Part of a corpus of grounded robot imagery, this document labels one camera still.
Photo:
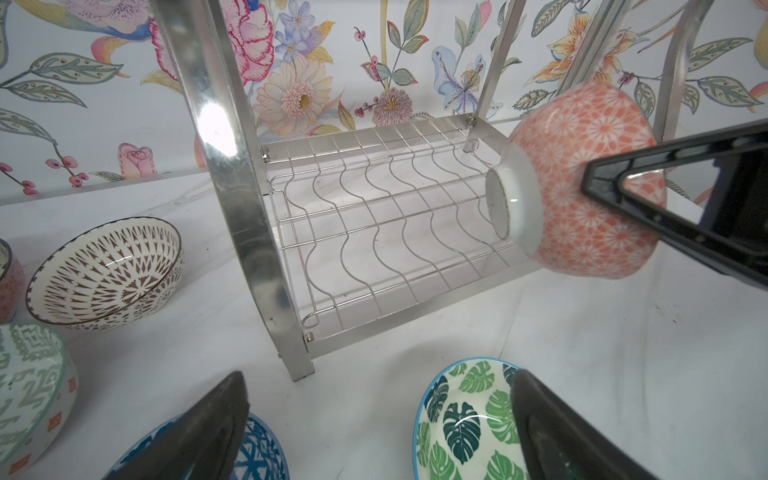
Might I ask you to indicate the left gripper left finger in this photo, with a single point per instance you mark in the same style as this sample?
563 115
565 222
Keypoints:
201 444

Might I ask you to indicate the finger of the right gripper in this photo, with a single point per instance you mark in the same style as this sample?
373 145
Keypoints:
705 195

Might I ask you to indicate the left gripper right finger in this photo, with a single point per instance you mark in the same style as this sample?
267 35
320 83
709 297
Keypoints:
558 443

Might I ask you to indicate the blue patterned bowl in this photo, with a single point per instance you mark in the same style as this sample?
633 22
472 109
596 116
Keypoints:
260 454

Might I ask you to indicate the green leaf patterned bowl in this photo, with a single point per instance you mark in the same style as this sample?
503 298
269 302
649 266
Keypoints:
464 427

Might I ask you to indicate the pink bowl dark floral inside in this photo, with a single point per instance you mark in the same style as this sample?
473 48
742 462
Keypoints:
534 197

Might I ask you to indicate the stainless steel dish rack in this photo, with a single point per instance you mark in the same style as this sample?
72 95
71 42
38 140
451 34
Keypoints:
344 236

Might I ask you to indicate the green geometric patterned bowl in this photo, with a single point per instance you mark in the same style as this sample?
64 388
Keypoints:
39 386

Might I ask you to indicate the brown white patterned bowl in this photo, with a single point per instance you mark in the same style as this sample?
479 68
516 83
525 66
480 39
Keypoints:
109 276

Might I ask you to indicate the dark floral patterned bowl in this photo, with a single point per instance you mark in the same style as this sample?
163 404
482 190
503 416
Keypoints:
12 282

